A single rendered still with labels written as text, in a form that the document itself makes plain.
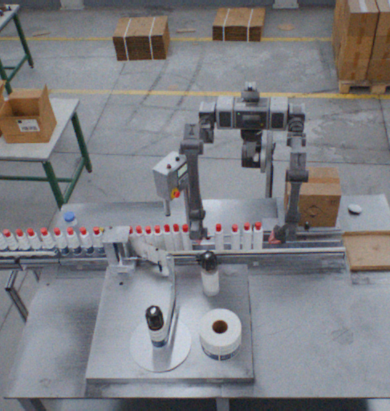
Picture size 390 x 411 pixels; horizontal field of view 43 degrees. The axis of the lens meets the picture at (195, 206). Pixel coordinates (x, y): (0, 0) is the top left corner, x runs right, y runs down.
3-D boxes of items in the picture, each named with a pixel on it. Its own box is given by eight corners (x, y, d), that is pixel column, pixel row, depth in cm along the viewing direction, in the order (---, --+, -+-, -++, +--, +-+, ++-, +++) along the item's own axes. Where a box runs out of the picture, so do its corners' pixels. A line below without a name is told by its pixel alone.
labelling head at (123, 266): (111, 272, 280) (101, 242, 262) (114, 254, 290) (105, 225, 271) (135, 272, 279) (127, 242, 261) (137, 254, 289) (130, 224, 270)
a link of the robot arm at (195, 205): (203, 138, 237) (181, 137, 239) (201, 143, 233) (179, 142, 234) (207, 214, 260) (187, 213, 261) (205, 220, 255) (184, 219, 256)
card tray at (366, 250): (350, 270, 277) (351, 266, 274) (341, 235, 295) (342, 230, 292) (405, 269, 274) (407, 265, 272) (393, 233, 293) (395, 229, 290)
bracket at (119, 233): (102, 242, 263) (101, 242, 262) (105, 227, 271) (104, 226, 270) (127, 242, 262) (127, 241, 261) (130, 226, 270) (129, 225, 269)
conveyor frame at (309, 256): (59, 265, 294) (58, 260, 290) (63, 250, 301) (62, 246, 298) (343, 259, 282) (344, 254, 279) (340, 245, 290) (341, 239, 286)
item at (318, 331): (4, 399, 240) (2, 397, 238) (63, 205, 332) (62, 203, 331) (453, 399, 225) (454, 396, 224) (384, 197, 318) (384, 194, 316)
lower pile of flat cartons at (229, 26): (211, 41, 651) (210, 25, 636) (218, 22, 688) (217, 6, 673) (261, 42, 639) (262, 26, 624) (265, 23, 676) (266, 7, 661)
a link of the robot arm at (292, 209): (309, 166, 233) (286, 165, 235) (309, 176, 230) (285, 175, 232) (302, 213, 269) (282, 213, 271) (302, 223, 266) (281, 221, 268)
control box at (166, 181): (156, 195, 264) (152, 168, 251) (176, 177, 273) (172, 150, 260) (171, 202, 259) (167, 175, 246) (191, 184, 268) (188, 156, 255)
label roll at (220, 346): (193, 335, 249) (191, 319, 239) (228, 318, 255) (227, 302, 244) (213, 368, 236) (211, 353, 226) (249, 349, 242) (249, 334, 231)
